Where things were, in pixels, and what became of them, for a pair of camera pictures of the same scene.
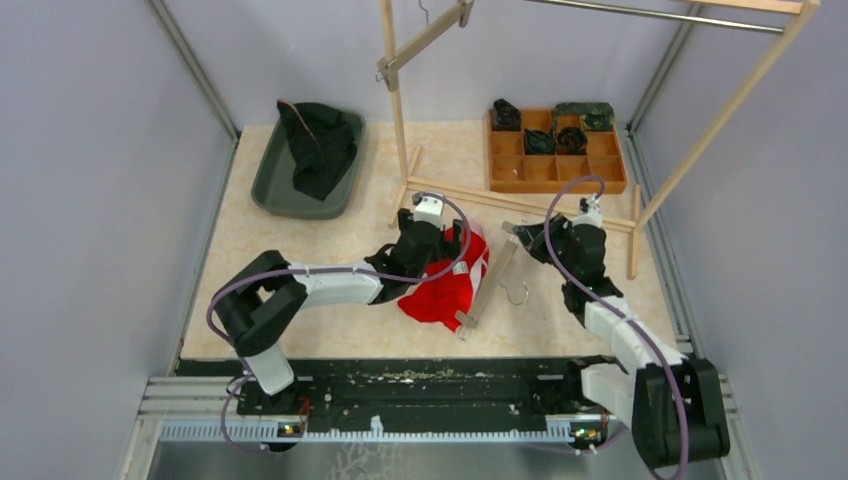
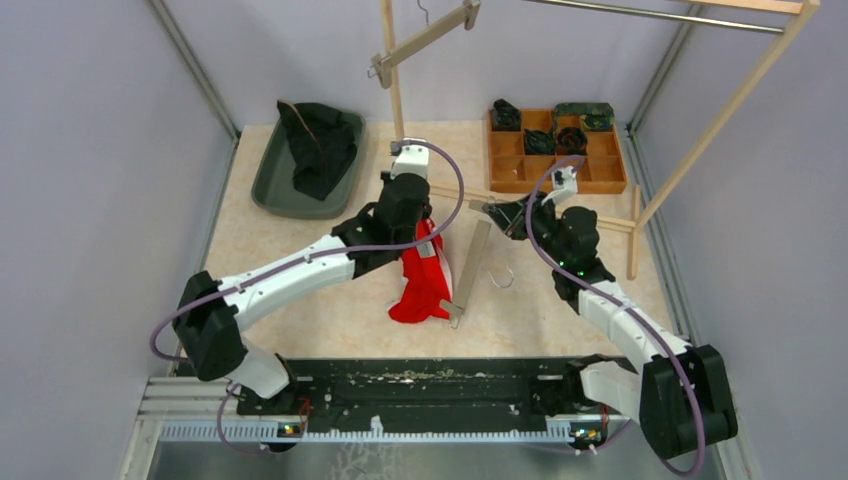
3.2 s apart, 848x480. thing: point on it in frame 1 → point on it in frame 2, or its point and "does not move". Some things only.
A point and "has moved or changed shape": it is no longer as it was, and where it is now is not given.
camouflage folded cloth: [597, 116] does not move
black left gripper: [449, 248] → [385, 177]
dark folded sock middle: [538, 142] does not move
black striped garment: [336, 139] does not move
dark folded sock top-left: [505, 116] does not move
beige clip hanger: [468, 324] → [456, 310]
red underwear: [448, 298] has moved or changed shape
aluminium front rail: [208, 409] does not move
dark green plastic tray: [274, 187] does not move
